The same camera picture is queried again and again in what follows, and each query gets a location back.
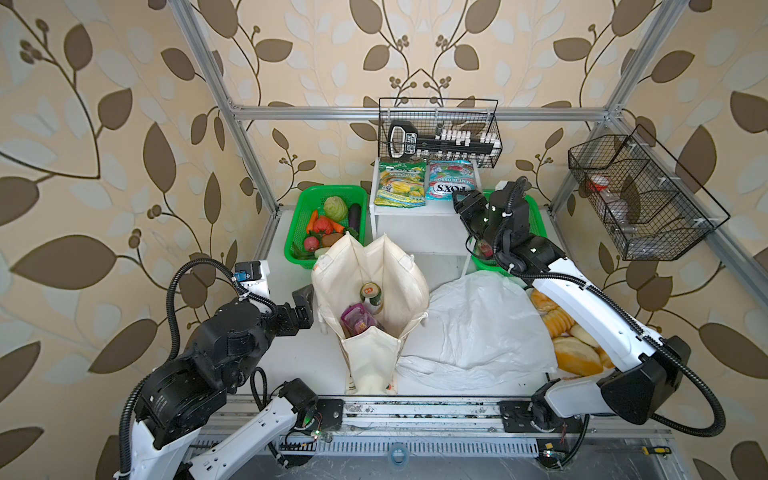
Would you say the yellow black screwdriver right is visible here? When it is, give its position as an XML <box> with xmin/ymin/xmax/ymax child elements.
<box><xmin>641</xmin><ymin>446</ymin><xmax>672</xmax><ymax>457</ymax></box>

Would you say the left green plastic basket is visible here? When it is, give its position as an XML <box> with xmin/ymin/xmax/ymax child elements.
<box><xmin>283</xmin><ymin>185</ymin><xmax>369</xmax><ymax>269</ymax></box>

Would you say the right black wire basket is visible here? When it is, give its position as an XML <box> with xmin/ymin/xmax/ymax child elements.
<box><xmin>568</xmin><ymin>124</ymin><xmax>731</xmax><ymax>261</ymax></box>

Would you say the right green plastic basket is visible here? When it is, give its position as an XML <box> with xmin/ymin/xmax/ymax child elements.
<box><xmin>469</xmin><ymin>190</ymin><xmax>548</xmax><ymax>277</ymax></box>

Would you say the cream floral tote bag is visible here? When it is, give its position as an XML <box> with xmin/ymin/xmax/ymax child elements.
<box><xmin>312</xmin><ymin>234</ymin><xmax>429</xmax><ymax>395</ymax></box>

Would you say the black bread tray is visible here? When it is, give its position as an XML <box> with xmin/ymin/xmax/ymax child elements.
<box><xmin>534</xmin><ymin>306</ymin><xmax>615</xmax><ymax>377</ymax></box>

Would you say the Fox's candy bag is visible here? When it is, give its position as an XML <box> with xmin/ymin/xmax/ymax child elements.
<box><xmin>426</xmin><ymin>160</ymin><xmax>477</xmax><ymax>200</ymax></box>

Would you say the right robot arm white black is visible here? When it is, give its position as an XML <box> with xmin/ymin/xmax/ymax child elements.
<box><xmin>452</xmin><ymin>177</ymin><xmax>726</xmax><ymax>437</ymax></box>

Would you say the purple candy bag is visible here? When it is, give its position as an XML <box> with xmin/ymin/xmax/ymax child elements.
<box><xmin>341</xmin><ymin>303</ymin><xmax>379</xmax><ymax>337</ymax></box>

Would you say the black wire basket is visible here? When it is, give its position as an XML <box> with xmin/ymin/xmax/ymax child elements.
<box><xmin>378</xmin><ymin>96</ymin><xmax>503</xmax><ymax>168</ymax></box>
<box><xmin>568</xmin><ymin>124</ymin><xmax>731</xmax><ymax>261</ymax></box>

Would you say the dark purple eggplant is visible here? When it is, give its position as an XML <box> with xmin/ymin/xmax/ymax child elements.
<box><xmin>347</xmin><ymin>203</ymin><xmax>363</xmax><ymax>236</ymax></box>

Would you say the red tomato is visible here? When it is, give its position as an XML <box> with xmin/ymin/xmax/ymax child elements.
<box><xmin>313</xmin><ymin>216</ymin><xmax>336</xmax><ymax>235</ymax></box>

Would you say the green plastic basket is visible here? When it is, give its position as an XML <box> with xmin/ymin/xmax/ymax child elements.
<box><xmin>283</xmin><ymin>185</ymin><xmax>369</xmax><ymax>269</ymax></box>
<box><xmin>469</xmin><ymin>190</ymin><xmax>548</xmax><ymax>277</ymax></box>

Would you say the green cabbage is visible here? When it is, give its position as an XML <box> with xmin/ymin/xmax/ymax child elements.
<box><xmin>323</xmin><ymin>196</ymin><xmax>348</xmax><ymax>223</ymax></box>

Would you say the white plastic grocery bag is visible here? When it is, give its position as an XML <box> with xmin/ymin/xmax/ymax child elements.
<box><xmin>396</xmin><ymin>271</ymin><xmax>557</xmax><ymax>395</ymax></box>

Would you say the orange carrot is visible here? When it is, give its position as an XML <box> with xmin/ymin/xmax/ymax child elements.
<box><xmin>306</xmin><ymin>210</ymin><xmax>319</xmax><ymax>234</ymax></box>

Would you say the white two-tier shelf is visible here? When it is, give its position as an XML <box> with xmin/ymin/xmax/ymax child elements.
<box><xmin>369</xmin><ymin>158</ymin><xmax>471</xmax><ymax>275</ymax></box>

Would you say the green tin can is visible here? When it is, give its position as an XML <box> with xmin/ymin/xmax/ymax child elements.
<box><xmin>360</xmin><ymin>281</ymin><xmax>383</xmax><ymax>315</ymax></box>

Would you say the croissant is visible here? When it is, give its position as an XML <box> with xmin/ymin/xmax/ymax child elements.
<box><xmin>530</xmin><ymin>289</ymin><xmax>559</xmax><ymax>313</ymax></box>

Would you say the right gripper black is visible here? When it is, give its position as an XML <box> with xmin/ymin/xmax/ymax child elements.
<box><xmin>454</xmin><ymin>190</ymin><xmax>507</xmax><ymax>260</ymax></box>

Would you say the plastic bottle red cap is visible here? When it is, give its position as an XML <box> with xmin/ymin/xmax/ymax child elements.
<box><xmin>586</xmin><ymin>174</ymin><xmax>629</xmax><ymax>224</ymax></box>

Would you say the yellow green snack bag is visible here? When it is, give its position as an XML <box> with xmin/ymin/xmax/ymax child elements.
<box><xmin>374</xmin><ymin>162</ymin><xmax>427</xmax><ymax>208</ymax></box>

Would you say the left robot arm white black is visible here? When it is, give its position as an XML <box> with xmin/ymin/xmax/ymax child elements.
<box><xmin>115</xmin><ymin>285</ymin><xmax>319</xmax><ymax>479</ymax></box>

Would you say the brown potato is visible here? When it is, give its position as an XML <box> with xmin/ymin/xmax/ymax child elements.
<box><xmin>321</xmin><ymin>232</ymin><xmax>344</xmax><ymax>248</ymax></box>

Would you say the back black wire basket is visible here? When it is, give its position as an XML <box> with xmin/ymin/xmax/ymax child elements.
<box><xmin>378</xmin><ymin>96</ymin><xmax>503</xmax><ymax>168</ymax></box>

